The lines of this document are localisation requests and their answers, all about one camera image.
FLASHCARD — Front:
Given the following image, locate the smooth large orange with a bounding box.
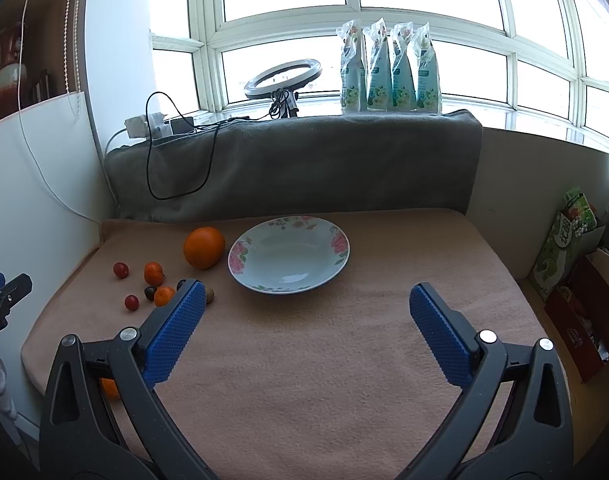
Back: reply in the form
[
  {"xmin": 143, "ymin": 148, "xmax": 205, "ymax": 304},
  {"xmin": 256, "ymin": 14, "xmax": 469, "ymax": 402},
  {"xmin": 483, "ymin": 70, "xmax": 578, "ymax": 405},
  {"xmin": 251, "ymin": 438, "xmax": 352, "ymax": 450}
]
[{"xmin": 183, "ymin": 226, "xmax": 225, "ymax": 271}]

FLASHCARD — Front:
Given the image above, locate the cherry tomato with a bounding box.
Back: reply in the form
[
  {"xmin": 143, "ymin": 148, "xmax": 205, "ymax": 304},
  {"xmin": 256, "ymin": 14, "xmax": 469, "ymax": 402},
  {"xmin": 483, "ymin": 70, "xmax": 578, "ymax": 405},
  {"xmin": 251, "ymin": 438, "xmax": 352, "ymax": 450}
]
[
  {"xmin": 123, "ymin": 295, "xmax": 140, "ymax": 311},
  {"xmin": 112, "ymin": 262, "xmax": 130, "ymax": 280}
]

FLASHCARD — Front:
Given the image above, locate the white cable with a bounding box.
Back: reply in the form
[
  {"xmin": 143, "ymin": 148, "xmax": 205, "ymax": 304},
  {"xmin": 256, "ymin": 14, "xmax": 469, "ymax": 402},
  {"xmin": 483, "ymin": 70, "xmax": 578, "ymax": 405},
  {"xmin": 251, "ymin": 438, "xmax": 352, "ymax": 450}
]
[{"xmin": 14, "ymin": 0, "xmax": 131, "ymax": 226}]

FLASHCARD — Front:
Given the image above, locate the black cable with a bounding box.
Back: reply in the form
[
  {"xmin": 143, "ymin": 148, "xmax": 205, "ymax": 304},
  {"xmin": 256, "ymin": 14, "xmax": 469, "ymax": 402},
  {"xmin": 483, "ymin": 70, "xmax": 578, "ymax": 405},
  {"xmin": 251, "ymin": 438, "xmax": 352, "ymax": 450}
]
[{"xmin": 144, "ymin": 91, "xmax": 266, "ymax": 202}]

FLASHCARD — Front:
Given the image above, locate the ring light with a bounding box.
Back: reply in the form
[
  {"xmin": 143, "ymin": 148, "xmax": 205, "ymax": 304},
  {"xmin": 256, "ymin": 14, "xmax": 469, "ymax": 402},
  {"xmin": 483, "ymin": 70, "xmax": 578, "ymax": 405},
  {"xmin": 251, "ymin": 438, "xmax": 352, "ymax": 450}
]
[{"xmin": 244, "ymin": 58, "xmax": 322, "ymax": 119}]

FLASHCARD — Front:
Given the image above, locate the black power adapter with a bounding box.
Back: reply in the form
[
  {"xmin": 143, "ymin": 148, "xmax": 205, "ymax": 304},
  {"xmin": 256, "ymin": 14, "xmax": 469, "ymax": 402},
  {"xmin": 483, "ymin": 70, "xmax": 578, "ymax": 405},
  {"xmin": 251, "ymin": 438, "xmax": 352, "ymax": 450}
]
[{"xmin": 169, "ymin": 117, "xmax": 195, "ymax": 134}]

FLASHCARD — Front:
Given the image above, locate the white power strip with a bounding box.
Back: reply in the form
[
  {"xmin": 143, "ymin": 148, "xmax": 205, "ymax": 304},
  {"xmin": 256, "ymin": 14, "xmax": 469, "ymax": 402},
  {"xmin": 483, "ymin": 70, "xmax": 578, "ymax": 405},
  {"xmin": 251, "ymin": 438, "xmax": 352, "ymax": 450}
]
[{"xmin": 124, "ymin": 112, "xmax": 173, "ymax": 140}]

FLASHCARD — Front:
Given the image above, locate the beige blanket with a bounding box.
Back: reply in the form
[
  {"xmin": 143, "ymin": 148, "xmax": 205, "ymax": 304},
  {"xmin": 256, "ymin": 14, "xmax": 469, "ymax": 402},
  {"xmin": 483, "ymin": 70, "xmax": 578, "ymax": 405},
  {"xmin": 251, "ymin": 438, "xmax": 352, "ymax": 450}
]
[{"xmin": 21, "ymin": 209, "xmax": 545, "ymax": 479}]

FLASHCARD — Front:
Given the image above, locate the floral white plate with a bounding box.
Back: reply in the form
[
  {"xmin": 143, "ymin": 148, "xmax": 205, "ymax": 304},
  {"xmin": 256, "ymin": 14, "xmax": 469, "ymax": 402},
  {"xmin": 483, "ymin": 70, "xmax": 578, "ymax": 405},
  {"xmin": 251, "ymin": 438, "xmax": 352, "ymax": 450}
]
[{"xmin": 227, "ymin": 216, "xmax": 351, "ymax": 296}]

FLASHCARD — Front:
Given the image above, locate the brown cardboard box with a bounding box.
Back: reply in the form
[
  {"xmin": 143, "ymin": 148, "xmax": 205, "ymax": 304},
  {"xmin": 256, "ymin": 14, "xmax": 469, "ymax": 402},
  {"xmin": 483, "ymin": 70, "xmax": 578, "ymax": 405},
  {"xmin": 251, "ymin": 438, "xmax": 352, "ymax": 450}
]
[{"xmin": 544, "ymin": 249, "xmax": 609, "ymax": 384}]

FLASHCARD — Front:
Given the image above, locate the red round vase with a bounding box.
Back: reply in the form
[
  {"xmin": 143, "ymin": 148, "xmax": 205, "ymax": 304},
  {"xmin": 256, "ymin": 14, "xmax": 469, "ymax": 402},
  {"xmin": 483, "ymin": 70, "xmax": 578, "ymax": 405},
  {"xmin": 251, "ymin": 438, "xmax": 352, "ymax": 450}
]
[{"xmin": 0, "ymin": 23, "xmax": 27, "ymax": 120}]

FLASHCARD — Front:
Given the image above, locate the grey blanket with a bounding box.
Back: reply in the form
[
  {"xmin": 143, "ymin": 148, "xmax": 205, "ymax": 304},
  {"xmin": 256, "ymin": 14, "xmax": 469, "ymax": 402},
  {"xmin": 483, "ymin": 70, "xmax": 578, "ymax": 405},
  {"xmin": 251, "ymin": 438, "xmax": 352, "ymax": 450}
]
[{"xmin": 105, "ymin": 110, "xmax": 483, "ymax": 223}]

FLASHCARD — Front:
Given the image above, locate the speckled large orange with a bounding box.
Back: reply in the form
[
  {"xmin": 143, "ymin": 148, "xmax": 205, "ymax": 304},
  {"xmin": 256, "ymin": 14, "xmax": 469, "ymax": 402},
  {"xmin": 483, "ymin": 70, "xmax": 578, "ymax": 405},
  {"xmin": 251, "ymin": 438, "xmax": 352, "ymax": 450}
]
[{"xmin": 100, "ymin": 378, "xmax": 120, "ymax": 402}]

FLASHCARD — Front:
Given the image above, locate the bead curtain cord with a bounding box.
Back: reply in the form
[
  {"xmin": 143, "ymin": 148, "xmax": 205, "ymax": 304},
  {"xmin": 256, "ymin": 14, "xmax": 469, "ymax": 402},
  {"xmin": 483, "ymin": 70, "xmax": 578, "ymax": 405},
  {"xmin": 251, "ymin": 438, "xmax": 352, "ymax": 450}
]
[{"xmin": 61, "ymin": 0, "xmax": 83, "ymax": 116}]

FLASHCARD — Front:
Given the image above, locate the window frame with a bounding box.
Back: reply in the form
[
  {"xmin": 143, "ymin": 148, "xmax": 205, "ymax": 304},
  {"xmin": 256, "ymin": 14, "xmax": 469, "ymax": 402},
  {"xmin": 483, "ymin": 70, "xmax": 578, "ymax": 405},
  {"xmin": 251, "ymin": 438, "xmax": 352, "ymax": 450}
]
[{"xmin": 147, "ymin": 0, "xmax": 609, "ymax": 151}]

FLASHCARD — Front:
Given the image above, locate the small mandarin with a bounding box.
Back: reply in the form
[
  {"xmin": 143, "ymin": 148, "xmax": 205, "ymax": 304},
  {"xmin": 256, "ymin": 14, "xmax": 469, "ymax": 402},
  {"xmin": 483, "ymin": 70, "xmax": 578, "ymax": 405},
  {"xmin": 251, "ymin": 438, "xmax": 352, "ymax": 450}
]
[
  {"xmin": 154, "ymin": 286, "xmax": 175, "ymax": 307},
  {"xmin": 143, "ymin": 261, "xmax": 164, "ymax": 287}
]

